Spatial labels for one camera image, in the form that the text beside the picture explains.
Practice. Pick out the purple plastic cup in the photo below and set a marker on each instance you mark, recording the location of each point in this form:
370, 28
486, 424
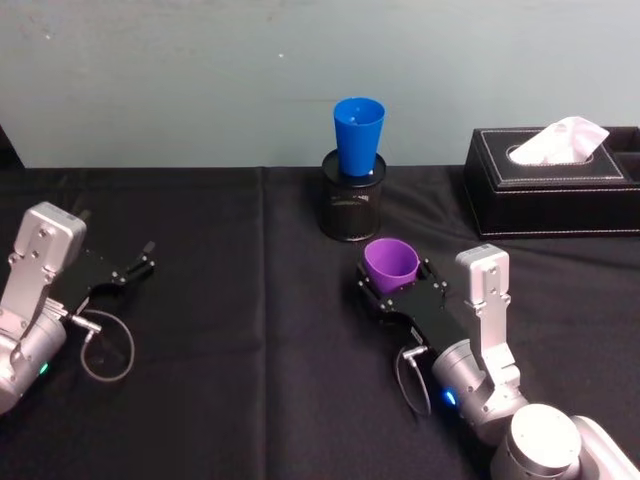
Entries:
387, 277

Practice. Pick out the black table cloth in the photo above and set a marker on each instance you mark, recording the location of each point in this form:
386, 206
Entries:
225, 310

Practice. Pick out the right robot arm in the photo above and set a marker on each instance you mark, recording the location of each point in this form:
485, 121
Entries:
495, 350

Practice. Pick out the black mesh pen holder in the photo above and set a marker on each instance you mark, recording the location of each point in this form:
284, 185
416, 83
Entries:
350, 210

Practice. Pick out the white tissue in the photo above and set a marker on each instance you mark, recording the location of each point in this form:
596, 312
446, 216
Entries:
555, 142

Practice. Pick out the black stitched tissue box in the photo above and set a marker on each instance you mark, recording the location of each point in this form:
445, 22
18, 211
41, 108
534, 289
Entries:
545, 205

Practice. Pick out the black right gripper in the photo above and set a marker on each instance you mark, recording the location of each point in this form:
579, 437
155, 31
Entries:
430, 315

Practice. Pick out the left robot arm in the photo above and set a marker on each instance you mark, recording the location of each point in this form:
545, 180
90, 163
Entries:
35, 280

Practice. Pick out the blue plastic cup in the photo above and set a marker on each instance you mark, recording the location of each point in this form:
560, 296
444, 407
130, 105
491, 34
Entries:
357, 135

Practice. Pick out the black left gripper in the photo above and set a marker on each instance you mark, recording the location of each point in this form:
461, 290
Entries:
92, 277

